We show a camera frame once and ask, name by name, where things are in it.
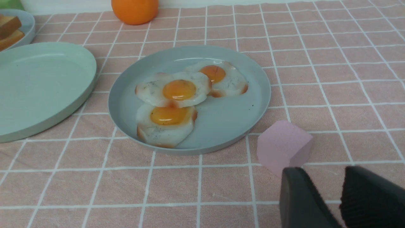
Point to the blue-grey egg plate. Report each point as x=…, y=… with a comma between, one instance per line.
x=220, y=121

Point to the toast slice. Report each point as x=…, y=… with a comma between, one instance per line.
x=8, y=25
x=11, y=39

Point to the orange fruit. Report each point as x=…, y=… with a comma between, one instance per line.
x=135, y=12

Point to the pink checkered tablecloth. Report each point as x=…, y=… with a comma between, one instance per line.
x=336, y=69

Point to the green foam cube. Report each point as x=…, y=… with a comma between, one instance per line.
x=11, y=4

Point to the fried egg front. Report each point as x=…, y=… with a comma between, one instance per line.
x=164, y=127

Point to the fried egg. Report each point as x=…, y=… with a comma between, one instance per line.
x=178, y=90
x=164, y=127
x=226, y=80

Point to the mint green centre plate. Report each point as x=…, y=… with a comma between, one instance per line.
x=42, y=84

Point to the fried egg back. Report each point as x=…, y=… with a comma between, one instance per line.
x=226, y=80

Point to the pink foam cube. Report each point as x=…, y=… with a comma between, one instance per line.
x=283, y=145

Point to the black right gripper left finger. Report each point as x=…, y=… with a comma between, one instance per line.
x=301, y=205

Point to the light blue bread plate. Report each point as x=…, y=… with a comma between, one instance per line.
x=28, y=26

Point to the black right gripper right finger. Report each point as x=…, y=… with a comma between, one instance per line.
x=371, y=201

